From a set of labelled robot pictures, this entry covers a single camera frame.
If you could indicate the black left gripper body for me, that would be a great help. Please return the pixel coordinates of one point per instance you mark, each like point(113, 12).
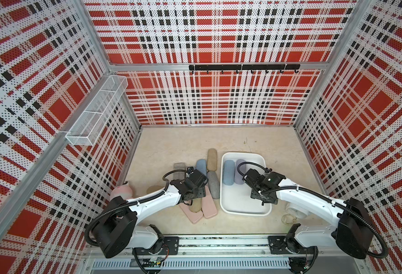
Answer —
point(198, 192)

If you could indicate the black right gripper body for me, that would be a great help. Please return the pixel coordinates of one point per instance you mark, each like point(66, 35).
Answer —
point(256, 194)

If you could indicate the brown glasses case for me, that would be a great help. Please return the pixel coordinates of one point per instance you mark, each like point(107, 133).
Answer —
point(196, 205)

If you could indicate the light blue glasses case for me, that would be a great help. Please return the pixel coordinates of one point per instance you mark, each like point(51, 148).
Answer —
point(229, 173)

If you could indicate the beige glasses case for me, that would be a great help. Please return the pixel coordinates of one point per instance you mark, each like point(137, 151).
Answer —
point(155, 190)

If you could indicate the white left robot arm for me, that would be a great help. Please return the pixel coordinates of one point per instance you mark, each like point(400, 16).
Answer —
point(117, 226)

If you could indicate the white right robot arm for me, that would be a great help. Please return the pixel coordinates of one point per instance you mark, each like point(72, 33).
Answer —
point(348, 224)

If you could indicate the grey glasses case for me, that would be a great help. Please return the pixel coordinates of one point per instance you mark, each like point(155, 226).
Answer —
point(214, 184)

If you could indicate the pink glasses case right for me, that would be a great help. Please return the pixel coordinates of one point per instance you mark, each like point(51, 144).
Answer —
point(208, 207)

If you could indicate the pink glasses case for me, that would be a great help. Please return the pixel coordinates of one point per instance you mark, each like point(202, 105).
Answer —
point(208, 207)
point(193, 217)

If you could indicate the pink glasses case left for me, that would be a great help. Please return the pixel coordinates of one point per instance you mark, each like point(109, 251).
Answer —
point(193, 217)

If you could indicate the white plastic storage tray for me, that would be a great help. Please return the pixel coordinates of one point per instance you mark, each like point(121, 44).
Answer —
point(236, 199)

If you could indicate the grey rectangular box case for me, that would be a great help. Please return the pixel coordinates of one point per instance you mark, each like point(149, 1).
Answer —
point(181, 174)

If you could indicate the white round tape dispenser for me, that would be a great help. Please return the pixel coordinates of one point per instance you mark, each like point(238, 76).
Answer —
point(297, 211)

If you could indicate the rubber band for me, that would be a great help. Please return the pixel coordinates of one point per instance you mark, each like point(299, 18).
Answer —
point(288, 219)

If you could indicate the pink plush toy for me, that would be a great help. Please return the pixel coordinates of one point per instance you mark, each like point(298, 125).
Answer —
point(124, 191)

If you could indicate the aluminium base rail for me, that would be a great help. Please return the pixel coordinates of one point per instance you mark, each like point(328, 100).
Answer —
point(227, 252)

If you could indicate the white wire mesh basket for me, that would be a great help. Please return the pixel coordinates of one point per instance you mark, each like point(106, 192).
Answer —
point(88, 127)

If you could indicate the black wall hook rail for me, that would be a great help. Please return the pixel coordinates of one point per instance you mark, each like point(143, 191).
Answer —
point(263, 67)

